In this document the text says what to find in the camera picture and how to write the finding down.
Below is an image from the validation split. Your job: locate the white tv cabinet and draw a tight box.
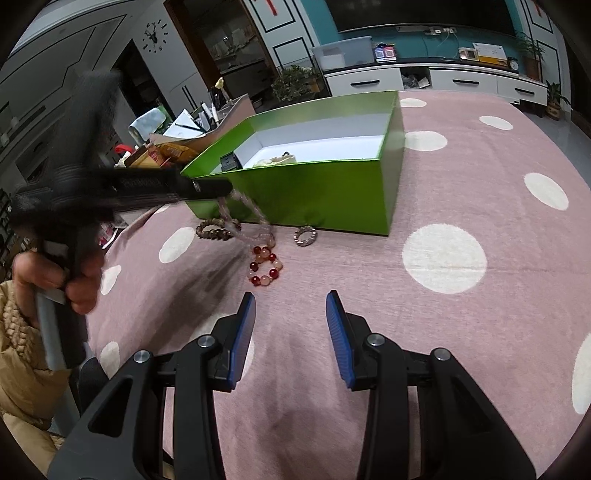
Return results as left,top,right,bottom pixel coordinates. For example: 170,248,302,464
325,63,547,106

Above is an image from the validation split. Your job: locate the cream white wrist watch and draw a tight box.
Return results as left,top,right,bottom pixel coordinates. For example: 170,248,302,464
252,152,297,168

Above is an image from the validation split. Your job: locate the tan jacket sleeve forearm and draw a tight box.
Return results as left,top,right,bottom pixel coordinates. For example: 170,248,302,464
0,280,70,430

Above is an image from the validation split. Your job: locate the small silver bead bracelet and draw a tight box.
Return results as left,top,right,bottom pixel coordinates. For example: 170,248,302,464
293,225,319,248

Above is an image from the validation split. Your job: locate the clear plastic storage bin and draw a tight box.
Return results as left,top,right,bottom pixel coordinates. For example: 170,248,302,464
312,36,375,72

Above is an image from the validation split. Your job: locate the white paper sheet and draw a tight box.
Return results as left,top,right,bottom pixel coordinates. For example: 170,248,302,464
163,109,205,140

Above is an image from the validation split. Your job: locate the pale pink bead bracelet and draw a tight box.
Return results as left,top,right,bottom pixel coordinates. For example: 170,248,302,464
215,189,278,248

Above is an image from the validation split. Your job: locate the deer wall clock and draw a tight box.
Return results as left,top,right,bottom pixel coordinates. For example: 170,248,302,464
142,19,168,54

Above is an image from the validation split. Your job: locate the brown wooden bead bracelet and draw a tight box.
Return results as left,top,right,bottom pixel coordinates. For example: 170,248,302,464
195,217,243,243

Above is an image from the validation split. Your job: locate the black television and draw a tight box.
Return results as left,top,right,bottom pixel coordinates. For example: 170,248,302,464
327,0,515,35

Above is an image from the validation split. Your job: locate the person's left hand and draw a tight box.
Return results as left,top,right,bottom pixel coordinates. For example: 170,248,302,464
12,249,104,328

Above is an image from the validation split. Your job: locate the green cardboard box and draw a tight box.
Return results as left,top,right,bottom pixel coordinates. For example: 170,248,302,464
182,91,405,236

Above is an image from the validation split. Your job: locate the red orange bead bracelet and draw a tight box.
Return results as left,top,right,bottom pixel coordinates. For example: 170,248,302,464
247,244,284,288

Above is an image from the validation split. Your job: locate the black wrist watch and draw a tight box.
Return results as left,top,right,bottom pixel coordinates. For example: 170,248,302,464
221,152,242,172

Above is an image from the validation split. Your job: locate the potted plant right of cabinet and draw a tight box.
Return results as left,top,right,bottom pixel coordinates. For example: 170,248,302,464
516,32,544,81

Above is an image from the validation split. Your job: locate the pink polka dot tablecloth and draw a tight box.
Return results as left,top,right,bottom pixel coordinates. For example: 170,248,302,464
87,89,590,479

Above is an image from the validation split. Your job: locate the potted green plant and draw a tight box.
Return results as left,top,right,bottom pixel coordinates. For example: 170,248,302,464
273,65,322,104

